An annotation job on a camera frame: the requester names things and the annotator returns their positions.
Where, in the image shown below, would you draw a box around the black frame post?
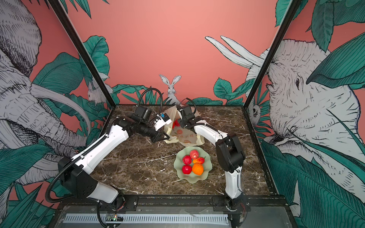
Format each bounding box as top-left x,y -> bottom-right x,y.
243,0 -> 302,110
48,0 -> 116,108

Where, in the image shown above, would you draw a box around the orange fruit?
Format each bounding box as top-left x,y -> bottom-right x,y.
192,163 -> 204,175

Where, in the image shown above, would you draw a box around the pink yellow peach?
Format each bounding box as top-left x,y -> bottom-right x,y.
190,150 -> 199,160

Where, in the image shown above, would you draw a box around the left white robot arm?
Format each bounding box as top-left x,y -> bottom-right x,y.
45,114 -> 172,211

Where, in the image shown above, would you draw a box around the right black frame post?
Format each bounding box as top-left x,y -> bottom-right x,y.
243,0 -> 302,110

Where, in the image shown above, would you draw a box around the white perforated vent strip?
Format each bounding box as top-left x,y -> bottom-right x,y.
61,213 -> 229,225

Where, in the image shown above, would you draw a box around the small green circuit board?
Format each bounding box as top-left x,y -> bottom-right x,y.
106,214 -> 124,222

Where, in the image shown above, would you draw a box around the left black frame post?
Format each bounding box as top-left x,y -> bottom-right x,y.
48,0 -> 116,108

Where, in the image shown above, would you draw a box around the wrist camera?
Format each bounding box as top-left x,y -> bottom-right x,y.
132,106 -> 173,131
178,105 -> 195,120

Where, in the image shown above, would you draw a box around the translucent cream plastic bag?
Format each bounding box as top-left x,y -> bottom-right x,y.
163,106 -> 205,147

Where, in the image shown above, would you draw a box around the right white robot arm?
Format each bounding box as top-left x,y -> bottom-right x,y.
178,114 -> 245,211

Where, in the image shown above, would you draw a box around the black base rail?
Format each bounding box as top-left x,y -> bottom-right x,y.
94,194 -> 289,213

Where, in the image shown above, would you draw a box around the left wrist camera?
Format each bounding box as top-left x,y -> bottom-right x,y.
132,106 -> 173,131

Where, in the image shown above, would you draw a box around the yellow red mango fruit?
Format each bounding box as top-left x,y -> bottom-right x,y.
193,157 -> 205,164

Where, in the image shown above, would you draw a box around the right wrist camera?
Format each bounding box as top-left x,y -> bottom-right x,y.
178,105 -> 195,120

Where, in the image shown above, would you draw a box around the light green wavy plate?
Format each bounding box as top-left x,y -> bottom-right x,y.
174,146 -> 213,184

